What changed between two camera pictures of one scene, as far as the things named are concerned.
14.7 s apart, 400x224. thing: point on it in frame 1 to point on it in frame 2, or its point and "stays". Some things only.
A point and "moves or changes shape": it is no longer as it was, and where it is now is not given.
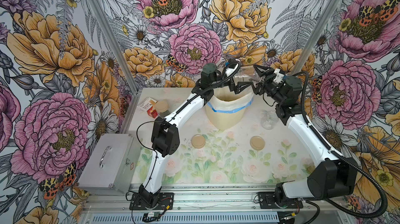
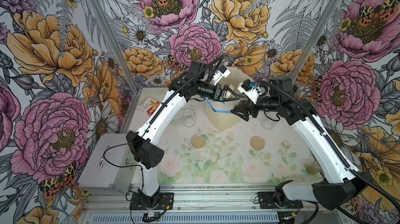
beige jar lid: [198, 141] stays
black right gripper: [264, 73] to [243, 109]
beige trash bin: [223, 120] stays
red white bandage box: [148, 104] stays
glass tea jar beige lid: [162, 108] moves or changes shape
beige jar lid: [257, 142] stays
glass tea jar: [247, 73] to [189, 115]
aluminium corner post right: [322, 23] stays
